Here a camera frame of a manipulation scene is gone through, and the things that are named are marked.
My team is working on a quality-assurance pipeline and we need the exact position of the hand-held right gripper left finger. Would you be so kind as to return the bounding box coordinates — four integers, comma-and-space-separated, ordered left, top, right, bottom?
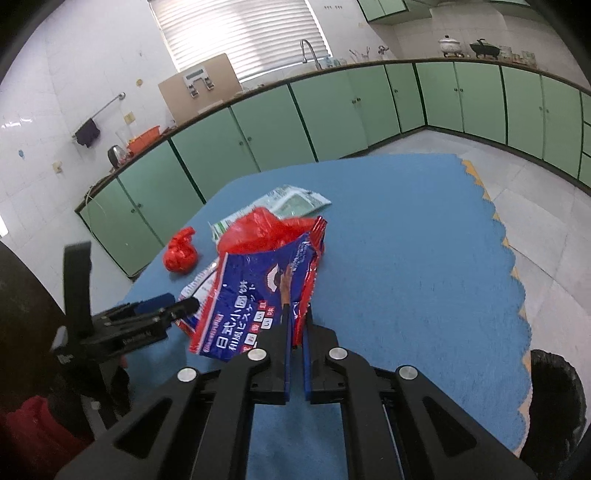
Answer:
53, 302, 294, 480

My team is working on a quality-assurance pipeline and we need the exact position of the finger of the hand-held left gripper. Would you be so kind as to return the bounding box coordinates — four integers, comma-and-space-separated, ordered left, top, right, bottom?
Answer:
110, 293, 177, 320
159, 296, 200, 324

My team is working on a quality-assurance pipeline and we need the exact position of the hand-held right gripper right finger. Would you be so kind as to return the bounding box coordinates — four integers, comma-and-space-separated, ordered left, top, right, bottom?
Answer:
302, 307, 539, 480

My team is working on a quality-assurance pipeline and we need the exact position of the knotted red plastic bag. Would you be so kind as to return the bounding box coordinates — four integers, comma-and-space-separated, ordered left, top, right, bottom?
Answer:
163, 227, 198, 273

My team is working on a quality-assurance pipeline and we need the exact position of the blue red snack bag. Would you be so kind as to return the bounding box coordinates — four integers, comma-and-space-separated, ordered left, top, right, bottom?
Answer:
178, 217, 328, 361

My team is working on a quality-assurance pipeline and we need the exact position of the white green packet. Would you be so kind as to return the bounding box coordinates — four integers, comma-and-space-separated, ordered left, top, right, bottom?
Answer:
210, 185, 332, 245

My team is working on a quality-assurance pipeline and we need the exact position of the black-lined trash bin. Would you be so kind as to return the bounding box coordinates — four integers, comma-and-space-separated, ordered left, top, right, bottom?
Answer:
522, 349, 588, 480

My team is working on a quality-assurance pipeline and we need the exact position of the red cloth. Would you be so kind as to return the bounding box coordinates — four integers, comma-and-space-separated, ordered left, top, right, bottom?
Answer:
0, 396, 95, 480

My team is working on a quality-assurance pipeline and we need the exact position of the blue scalloped table mat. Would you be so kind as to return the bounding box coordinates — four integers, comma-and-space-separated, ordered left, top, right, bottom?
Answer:
124, 154, 532, 480

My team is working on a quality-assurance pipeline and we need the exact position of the orange plastic basin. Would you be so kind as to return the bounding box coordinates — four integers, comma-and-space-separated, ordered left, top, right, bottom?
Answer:
127, 126, 162, 155

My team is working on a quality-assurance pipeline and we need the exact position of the dark hanging towel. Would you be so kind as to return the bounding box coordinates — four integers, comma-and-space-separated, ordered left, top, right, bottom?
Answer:
75, 119, 101, 148

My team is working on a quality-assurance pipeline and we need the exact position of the green base cabinet run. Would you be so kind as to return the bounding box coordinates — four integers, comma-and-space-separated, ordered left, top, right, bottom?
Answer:
76, 58, 591, 280

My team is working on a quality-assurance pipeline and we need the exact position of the white window blind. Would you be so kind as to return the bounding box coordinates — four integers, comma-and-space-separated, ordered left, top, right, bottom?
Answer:
152, 0, 332, 84

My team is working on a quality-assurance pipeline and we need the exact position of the steel kitchen faucet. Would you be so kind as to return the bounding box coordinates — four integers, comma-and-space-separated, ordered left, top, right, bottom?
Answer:
300, 39, 324, 70

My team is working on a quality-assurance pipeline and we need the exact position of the black wok with lid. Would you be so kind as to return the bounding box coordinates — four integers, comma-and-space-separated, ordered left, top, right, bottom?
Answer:
469, 38, 500, 60

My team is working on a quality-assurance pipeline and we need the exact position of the steel towel rail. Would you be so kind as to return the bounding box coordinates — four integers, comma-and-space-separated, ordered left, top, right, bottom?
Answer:
71, 92, 126, 139

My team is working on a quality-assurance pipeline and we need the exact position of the green wall cabinet unit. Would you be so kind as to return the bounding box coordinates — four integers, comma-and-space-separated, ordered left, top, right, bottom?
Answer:
358, 0, 532, 21

